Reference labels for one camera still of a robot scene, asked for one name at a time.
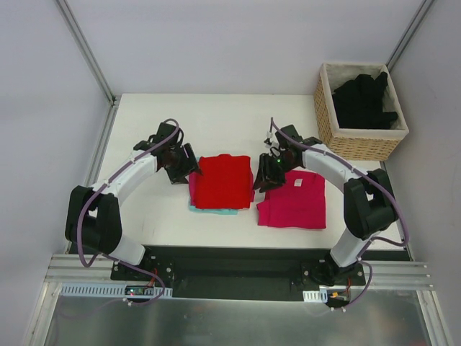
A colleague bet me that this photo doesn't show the black clothes in basket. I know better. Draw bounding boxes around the black clothes in basket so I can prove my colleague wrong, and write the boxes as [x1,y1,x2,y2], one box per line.
[332,72,398,130]

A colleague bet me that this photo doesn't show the left slotted cable duct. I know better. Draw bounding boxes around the left slotted cable duct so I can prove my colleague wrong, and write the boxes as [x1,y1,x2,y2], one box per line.
[61,283,173,299]

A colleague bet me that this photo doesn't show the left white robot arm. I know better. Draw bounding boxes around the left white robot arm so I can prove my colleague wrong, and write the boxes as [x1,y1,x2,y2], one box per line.
[65,140,200,280]

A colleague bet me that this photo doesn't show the aluminium frame post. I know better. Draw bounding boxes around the aluminium frame post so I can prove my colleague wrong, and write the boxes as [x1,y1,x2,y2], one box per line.
[386,0,438,71]
[55,0,116,105]

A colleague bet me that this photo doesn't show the magenta t shirt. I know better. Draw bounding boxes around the magenta t shirt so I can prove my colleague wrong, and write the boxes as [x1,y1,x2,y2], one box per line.
[256,170,326,230]

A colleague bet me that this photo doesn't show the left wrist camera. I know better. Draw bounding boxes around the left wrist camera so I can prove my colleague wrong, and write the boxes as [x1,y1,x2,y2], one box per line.
[152,122,179,143]

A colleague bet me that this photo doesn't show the right slotted cable duct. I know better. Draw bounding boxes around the right slotted cable duct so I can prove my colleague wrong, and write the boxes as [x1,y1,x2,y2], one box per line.
[303,289,350,303]

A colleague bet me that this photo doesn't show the right aluminium frame post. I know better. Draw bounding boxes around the right aluminium frame post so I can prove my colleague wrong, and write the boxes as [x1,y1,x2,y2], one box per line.
[386,0,438,71]

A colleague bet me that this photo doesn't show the red t shirt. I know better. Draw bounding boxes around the red t shirt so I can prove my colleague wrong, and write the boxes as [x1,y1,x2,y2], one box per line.
[194,154,253,210]

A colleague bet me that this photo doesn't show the teal t shirt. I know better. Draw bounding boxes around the teal t shirt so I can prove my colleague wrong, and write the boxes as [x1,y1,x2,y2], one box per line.
[189,204,238,216]

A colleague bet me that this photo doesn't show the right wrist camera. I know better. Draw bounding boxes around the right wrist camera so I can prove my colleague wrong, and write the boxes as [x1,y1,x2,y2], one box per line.
[275,124,303,148]

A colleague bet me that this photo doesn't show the aluminium front rail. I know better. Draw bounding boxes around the aluminium front rail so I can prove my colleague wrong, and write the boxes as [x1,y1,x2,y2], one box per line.
[45,254,435,290]

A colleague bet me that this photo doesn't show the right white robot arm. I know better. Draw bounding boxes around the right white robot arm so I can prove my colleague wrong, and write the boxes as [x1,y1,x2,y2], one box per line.
[253,137,403,286]

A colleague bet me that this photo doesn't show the slotted cable duct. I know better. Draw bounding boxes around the slotted cable duct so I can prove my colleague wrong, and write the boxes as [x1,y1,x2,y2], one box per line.
[303,289,350,303]
[61,283,173,299]

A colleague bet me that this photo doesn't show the wicker basket with liner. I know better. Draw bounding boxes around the wicker basket with liner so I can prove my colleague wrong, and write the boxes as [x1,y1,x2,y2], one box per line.
[314,63,409,161]

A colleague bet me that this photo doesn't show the left aluminium frame post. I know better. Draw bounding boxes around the left aluminium frame post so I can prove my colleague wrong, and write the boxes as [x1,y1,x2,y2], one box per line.
[55,0,116,105]

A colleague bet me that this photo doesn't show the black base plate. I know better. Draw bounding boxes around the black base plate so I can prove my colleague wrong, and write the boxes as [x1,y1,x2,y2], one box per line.
[109,244,367,299]

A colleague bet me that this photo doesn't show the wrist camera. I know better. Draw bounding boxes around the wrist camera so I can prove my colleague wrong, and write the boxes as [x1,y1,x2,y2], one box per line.
[152,122,179,143]
[275,124,303,148]

